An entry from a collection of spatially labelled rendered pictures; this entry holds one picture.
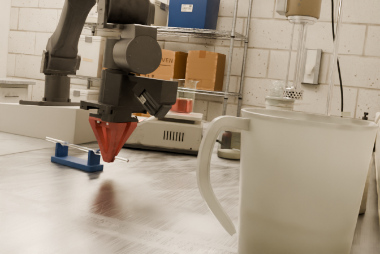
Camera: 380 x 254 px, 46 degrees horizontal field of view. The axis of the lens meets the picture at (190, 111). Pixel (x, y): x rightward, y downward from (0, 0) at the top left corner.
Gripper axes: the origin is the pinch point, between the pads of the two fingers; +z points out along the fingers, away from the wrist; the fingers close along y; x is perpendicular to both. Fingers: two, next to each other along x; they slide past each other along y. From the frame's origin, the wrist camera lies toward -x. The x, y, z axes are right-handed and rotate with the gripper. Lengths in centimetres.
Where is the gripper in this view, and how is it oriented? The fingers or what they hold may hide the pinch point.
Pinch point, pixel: (108, 157)
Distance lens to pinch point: 76.9
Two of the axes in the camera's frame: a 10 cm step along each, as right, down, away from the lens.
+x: -8.4, -1.6, 5.2
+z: -1.3, 9.9, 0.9
